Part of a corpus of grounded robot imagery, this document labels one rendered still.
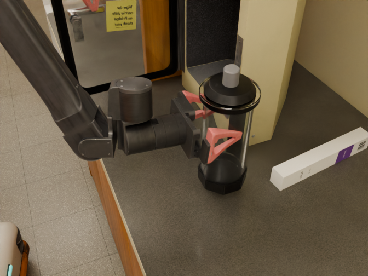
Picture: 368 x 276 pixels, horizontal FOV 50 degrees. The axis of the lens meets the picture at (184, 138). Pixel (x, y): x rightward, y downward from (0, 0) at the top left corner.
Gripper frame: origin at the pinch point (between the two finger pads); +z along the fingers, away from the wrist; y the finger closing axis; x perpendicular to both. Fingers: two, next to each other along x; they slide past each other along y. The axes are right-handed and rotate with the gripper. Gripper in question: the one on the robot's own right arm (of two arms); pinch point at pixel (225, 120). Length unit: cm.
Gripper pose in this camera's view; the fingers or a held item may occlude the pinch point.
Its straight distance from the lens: 73.3
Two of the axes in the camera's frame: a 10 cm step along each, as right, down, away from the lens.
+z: 9.2, -1.8, 3.5
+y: -3.8, -6.3, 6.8
